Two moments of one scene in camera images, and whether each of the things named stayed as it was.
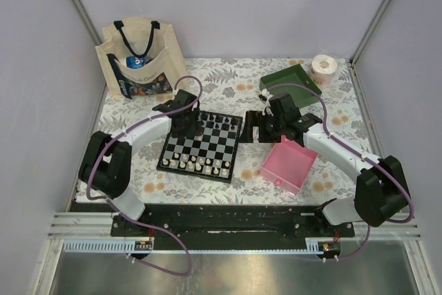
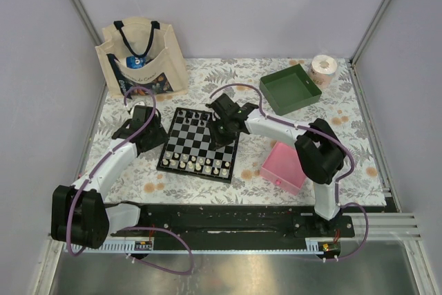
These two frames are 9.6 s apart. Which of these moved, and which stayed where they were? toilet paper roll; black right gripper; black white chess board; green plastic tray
Moved: black right gripper
Stayed: black white chess board; green plastic tray; toilet paper roll
